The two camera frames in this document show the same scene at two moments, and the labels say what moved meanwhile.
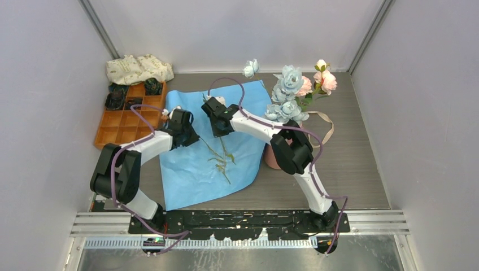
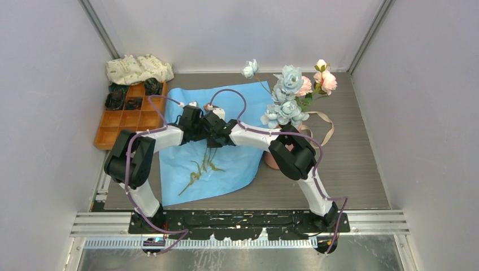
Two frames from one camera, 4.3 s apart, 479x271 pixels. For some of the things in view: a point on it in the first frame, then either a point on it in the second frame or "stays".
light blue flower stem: [284, 108] stays
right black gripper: [217, 133] -> [210, 144]
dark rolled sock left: [114, 100] stays
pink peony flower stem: [324, 82] stays
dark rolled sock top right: [152, 87] stays
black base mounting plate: [238, 224] stays
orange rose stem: [204, 143] -> [193, 175]
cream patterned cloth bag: [130, 70] stays
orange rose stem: [223, 168] -> [212, 164]
